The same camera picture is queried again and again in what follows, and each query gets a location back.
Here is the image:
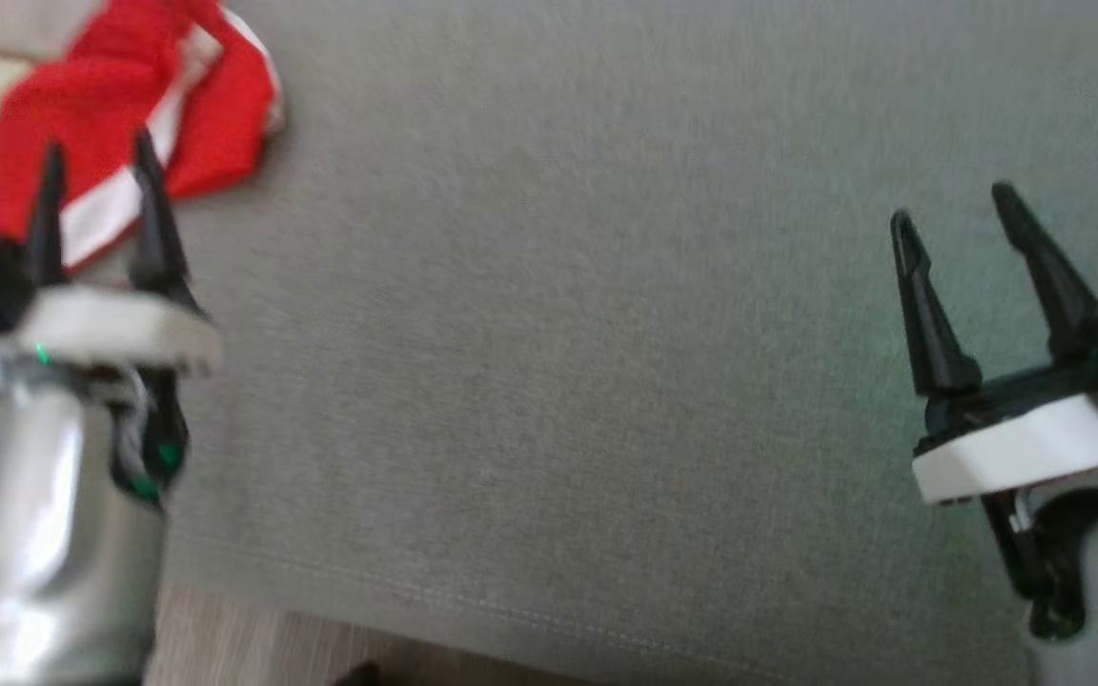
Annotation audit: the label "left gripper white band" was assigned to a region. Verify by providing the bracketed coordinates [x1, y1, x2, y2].
[0, 130, 221, 498]

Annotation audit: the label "red shorts with white stripe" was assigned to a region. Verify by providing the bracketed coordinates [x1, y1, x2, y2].
[0, 0, 285, 272]

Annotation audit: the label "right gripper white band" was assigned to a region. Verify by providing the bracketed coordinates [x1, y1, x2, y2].
[892, 183, 1098, 637]

